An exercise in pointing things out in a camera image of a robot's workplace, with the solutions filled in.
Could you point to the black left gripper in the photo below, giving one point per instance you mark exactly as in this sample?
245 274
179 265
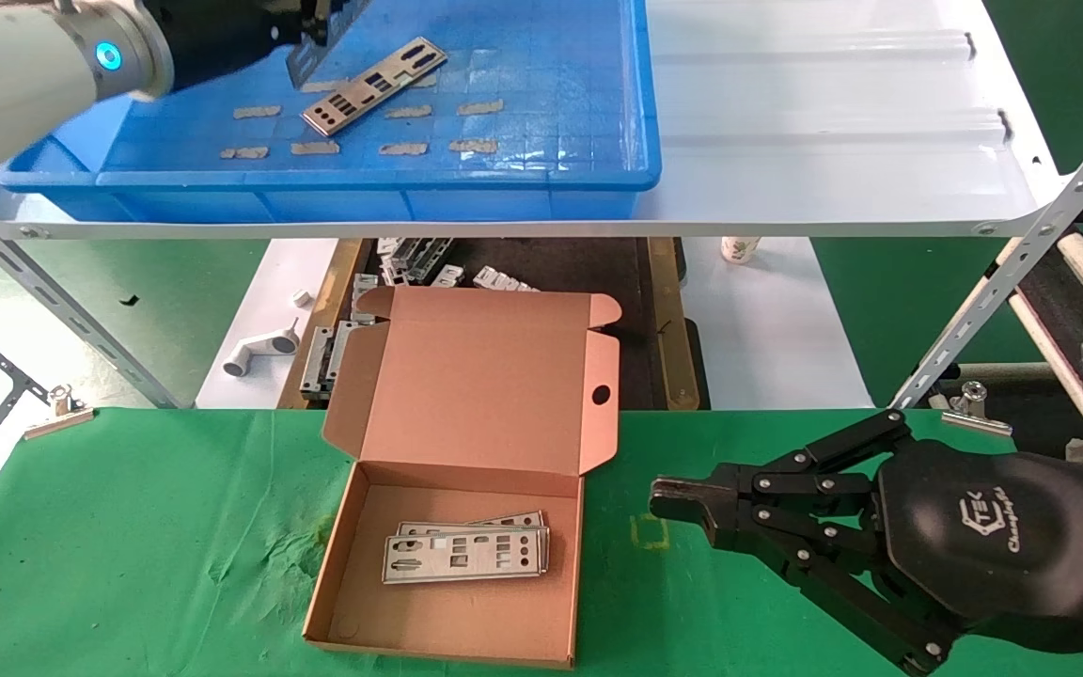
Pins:
222 38

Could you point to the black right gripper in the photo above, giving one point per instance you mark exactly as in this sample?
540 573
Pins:
993 536

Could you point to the blue plastic tray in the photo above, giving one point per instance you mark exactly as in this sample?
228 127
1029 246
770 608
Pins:
504 179

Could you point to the open brown cardboard box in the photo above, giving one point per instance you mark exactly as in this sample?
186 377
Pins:
485 395

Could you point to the brown tape patch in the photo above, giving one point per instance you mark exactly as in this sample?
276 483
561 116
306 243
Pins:
408 111
337 86
480 107
403 149
426 82
473 146
257 112
315 148
244 152

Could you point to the silver binder clip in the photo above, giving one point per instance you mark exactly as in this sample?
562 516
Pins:
974 414
60 414

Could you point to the dark ribbed metal brackets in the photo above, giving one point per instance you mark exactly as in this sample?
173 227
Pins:
429 259

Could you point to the small white block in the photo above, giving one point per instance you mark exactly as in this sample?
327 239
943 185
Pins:
302 299

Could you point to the light metal plate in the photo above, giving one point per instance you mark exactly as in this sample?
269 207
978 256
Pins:
365 296

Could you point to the printed paper cup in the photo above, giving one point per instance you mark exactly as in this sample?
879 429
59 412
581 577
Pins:
740 250

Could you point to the grey metal plate stack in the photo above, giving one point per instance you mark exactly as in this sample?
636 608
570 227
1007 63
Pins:
321 357

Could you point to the white pipe fitting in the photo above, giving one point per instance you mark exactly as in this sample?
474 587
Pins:
259 355

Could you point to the white metal shelf rack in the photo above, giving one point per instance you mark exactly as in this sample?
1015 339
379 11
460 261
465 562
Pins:
833 113

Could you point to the small light metal bracket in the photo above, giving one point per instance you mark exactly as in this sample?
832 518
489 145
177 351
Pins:
448 276

